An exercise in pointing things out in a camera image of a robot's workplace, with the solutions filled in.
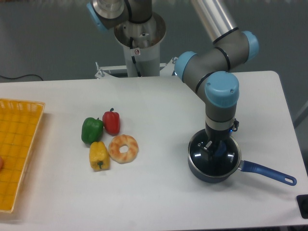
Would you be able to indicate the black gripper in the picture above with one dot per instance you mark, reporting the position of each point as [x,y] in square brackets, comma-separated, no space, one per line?
[216,132]

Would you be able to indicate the glass lid blue knob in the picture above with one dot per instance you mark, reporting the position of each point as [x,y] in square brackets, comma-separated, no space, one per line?
[226,158]

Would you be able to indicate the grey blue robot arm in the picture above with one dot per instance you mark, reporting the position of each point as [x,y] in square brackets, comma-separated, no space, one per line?
[207,75]

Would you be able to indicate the black box on wrist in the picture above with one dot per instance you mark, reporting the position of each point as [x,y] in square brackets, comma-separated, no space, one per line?
[235,125]

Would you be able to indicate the toy glazed donut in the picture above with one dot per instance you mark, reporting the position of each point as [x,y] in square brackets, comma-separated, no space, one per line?
[123,149]

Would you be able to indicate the red toy bell pepper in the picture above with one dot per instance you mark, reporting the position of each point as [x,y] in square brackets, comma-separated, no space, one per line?
[111,120]

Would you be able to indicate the black device at table edge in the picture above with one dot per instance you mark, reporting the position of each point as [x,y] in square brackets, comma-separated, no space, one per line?
[302,201]

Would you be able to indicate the yellow toy bell pepper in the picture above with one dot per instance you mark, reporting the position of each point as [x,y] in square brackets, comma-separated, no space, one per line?
[99,157]

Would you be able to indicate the green toy bell pepper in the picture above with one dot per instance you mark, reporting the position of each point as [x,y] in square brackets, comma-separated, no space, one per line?
[92,130]

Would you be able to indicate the yellow plastic basket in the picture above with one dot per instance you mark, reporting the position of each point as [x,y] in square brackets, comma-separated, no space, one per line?
[19,122]

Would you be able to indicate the blue saucepan with handle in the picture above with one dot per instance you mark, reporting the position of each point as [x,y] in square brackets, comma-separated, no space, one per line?
[246,166]

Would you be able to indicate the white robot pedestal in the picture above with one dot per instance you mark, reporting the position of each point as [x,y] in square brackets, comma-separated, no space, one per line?
[141,45]

